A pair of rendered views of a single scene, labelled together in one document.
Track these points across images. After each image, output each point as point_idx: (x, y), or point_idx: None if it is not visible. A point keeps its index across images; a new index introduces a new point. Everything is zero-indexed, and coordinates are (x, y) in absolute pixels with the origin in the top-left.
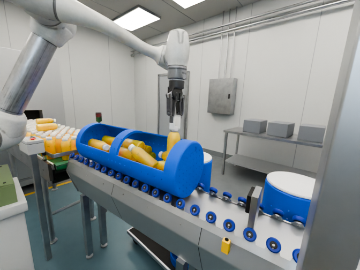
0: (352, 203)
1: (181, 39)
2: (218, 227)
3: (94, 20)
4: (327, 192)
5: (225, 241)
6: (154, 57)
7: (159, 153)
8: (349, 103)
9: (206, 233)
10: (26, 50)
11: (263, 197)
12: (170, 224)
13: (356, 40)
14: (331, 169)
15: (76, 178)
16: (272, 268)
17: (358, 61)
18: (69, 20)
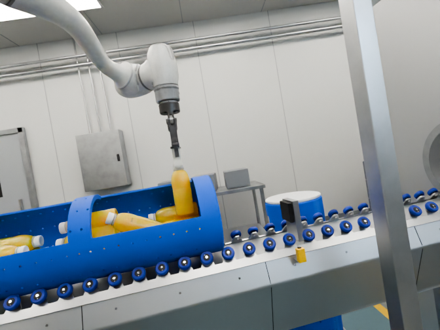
0: (384, 128)
1: (171, 55)
2: (281, 249)
3: (73, 15)
4: (375, 128)
5: (300, 249)
6: (119, 77)
7: (150, 216)
8: (368, 80)
9: (272, 264)
10: None
11: (274, 224)
12: (226, 289)
13: (361, 52)
14: (372, 114)
15: None
16: (336, 250)
17: (365, 61)
18: (35, 6)
